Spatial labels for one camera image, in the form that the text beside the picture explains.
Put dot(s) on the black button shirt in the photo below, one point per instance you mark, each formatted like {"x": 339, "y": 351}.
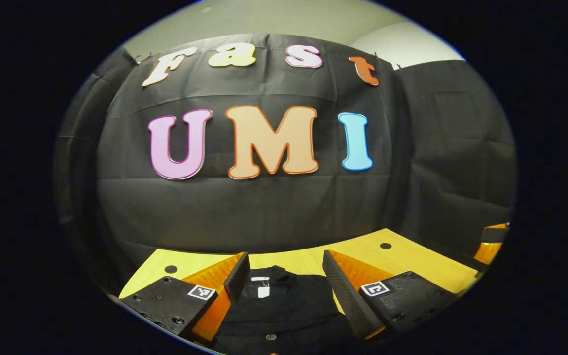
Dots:
{"x": 284, "y": 315}

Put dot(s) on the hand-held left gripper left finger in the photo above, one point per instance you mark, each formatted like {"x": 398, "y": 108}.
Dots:
{"x": 237, "y": 278}

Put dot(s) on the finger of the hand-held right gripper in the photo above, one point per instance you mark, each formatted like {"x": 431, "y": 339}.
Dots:
{"x": 488, "y": 251}

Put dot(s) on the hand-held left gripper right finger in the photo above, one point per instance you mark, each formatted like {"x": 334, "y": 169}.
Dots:
{"x": 350, "y": 301}

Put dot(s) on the black backdrop cloth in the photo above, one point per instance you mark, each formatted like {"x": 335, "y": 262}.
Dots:
{"x": 264, "y": 207}

